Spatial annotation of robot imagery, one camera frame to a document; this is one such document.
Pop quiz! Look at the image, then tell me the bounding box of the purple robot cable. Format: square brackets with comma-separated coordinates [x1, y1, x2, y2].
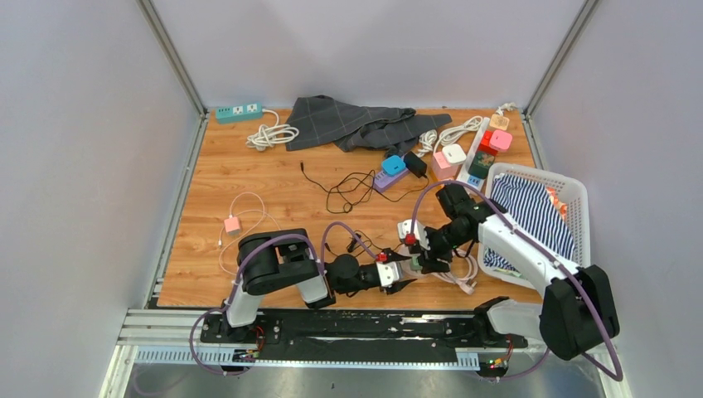
[189, 221, 388, 377]
[405, 180, 624, 383]

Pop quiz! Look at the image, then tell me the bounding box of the teal power strip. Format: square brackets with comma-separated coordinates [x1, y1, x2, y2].
[215, 103, 264, 124]

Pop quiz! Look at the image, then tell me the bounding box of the purple USB power strip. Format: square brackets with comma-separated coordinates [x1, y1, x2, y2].
[372, 169, 410, 193]

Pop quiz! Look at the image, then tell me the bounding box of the dark grey checked cloth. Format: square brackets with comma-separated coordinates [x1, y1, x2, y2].
[285, 95, 453, 156]

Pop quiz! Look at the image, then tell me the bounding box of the dark green plug adapter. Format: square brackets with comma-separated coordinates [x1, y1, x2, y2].
[468, 152, 495, 180]

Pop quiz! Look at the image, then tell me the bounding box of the pink cube socket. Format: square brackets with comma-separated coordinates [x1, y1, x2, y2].
[430, 152, 455, 181]

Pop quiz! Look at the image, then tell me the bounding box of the black plug on round socket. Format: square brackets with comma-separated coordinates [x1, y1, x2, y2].
[347, 233, 361, 253]

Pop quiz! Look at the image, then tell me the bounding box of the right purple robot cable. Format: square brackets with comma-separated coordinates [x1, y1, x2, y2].
[405, 180, 624, 383]

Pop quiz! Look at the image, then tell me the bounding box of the black power adapter brick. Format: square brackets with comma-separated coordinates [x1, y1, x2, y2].
[403, 152, 428, 178]

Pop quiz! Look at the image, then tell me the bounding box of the white plastic basket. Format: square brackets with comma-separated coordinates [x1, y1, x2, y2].
[485, 163, 592, 270]

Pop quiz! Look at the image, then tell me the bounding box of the blue white striped cloth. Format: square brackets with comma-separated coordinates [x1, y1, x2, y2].
[490, 173, 575, 259]

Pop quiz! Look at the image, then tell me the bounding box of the beige tag adapter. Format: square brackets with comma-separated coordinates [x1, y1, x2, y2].
[488, 114, 510, 131]

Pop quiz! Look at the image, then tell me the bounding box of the black mounting base rail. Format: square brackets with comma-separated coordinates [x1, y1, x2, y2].
[197, 308, 527, 363]

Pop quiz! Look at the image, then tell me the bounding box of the red plug adapter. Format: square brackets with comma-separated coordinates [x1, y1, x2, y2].
[478, 131, 498, 156]

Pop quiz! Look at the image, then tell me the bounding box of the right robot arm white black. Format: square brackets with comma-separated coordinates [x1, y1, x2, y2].
[427, 180, 620, 366]

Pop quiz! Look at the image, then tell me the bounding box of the white coiled cord back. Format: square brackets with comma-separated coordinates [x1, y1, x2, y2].
[415, 115, 483, 158]

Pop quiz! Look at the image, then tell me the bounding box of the long white power strip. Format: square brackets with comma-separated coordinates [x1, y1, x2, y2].
[455, 117, 490, 182]

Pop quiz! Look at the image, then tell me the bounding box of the round pink power socket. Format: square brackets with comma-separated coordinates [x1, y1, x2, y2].
[400, 259, 425, 279]

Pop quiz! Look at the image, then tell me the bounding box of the white square plug adapter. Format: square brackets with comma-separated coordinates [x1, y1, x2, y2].
[441, 143, 467, 166]

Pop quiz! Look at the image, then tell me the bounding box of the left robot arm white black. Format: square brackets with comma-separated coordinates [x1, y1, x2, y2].
[221, 229, 414, 342]

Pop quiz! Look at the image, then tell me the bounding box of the thin pink charger cable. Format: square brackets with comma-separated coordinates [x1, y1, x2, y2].
[217, 192, 284, 276]

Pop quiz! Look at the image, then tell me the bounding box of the white power cord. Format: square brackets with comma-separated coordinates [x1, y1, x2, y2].
[245, 109, 300, 152]

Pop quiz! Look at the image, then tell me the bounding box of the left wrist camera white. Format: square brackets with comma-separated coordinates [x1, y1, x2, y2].
[376, 262, 402, 287]

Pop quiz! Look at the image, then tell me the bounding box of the pink square plug adapter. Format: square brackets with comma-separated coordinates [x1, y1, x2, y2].
[488, 129, 513, 152]

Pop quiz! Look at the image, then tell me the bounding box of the pink USB charger plug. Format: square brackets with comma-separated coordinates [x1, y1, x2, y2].
[223, 216, 242, 236]

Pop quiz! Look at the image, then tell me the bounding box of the blue square plug adapter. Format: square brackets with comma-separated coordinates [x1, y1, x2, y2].
[381, 155, 406, 176]

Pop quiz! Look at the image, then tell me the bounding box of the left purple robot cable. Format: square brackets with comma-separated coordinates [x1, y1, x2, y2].
[189, 221, 388, 377]

